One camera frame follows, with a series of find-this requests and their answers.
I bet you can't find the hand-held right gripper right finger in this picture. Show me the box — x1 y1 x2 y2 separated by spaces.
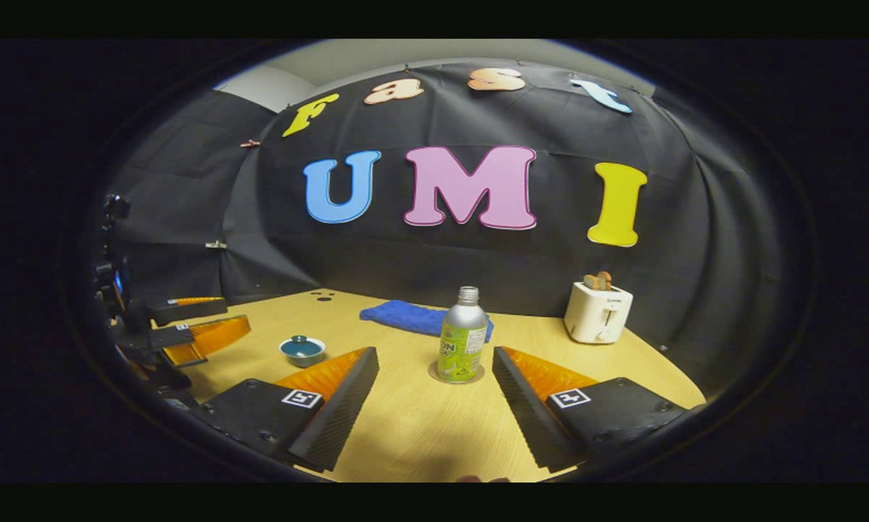
492 346 689 473

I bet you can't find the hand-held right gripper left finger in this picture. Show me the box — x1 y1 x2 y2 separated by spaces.
191 346 379 473

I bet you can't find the white teal teacup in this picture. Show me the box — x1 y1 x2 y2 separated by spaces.
279 336 327 368

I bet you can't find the round brown coaster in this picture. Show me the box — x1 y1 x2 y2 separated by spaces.
427 360 486 386

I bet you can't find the silver green water bottle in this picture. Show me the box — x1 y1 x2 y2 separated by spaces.
437 286 490 384

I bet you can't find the blue towel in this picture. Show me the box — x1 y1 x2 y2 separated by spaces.
359 299 495 343

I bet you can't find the white toaster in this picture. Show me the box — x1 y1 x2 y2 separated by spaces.
564 281 634 344

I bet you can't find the black backdrop cloth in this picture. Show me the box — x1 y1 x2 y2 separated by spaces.
94 62 791 396

